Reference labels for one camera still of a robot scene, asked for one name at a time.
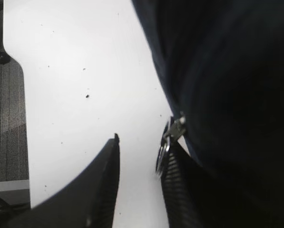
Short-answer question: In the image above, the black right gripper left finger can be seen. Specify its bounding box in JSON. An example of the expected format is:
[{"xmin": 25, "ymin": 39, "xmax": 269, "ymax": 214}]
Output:
[{"xmin": 6, "ymin": 134, "xmax": 120, "ymax": 228}]

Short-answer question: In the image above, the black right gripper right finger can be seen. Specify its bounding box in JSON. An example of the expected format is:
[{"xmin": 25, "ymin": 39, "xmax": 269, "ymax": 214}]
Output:
[{"xmin": 161, "ymin": 143, "xmax": 226, "ymax": 228}]

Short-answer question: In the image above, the dark blue lunch bag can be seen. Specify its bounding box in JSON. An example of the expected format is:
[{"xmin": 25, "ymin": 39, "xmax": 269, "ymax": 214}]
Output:
[{"xmin": 133, "ymin": 0, "xmax": 284, "ymax": 228}]

